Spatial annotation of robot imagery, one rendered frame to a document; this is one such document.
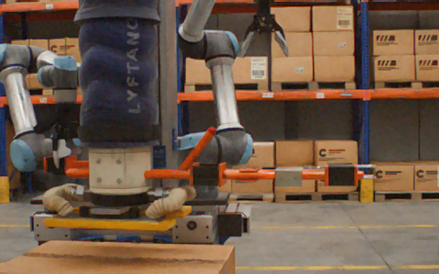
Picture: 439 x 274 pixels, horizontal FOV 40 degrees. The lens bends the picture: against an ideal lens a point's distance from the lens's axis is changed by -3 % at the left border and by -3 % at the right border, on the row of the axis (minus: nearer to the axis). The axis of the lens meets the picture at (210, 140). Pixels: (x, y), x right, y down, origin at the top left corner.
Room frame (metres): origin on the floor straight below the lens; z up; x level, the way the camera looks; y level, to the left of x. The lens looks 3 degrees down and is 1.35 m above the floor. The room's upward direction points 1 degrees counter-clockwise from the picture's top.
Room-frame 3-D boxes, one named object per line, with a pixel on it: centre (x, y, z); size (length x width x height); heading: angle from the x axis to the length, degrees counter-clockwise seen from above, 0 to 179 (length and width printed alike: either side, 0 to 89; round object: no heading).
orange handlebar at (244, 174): (1.76, 0.04, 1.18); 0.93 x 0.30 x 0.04; 79
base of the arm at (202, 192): (2.24, 0.05, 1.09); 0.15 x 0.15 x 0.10
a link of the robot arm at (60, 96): (2.00, 0.47, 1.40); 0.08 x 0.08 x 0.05
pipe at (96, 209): (1.68, 0.25, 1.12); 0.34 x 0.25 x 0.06; 79
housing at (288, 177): (1.60, -0.20, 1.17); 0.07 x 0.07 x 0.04; 79
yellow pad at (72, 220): (1.59, 0.27, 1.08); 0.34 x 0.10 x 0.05; 79
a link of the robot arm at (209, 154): (2.24, 0.04, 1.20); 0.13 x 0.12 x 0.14; 111
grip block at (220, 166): (1.64, 0.01, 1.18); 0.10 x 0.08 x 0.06; 169
